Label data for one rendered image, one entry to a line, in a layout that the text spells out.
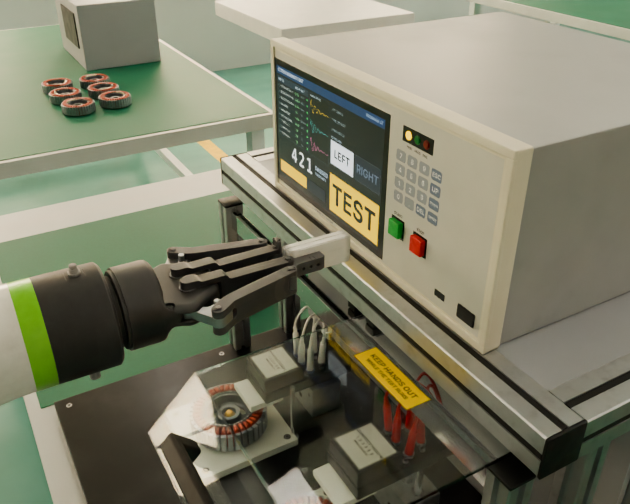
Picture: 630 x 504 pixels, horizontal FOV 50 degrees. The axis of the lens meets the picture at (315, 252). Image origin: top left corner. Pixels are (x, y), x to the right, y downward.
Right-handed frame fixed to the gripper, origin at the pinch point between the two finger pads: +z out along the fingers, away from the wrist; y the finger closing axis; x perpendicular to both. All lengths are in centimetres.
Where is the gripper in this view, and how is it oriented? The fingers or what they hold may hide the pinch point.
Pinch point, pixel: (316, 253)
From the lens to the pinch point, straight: 67.2
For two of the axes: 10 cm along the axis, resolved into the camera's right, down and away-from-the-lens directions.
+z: 8.7, -2.5, 4.3
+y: 4.9, 4.4, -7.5
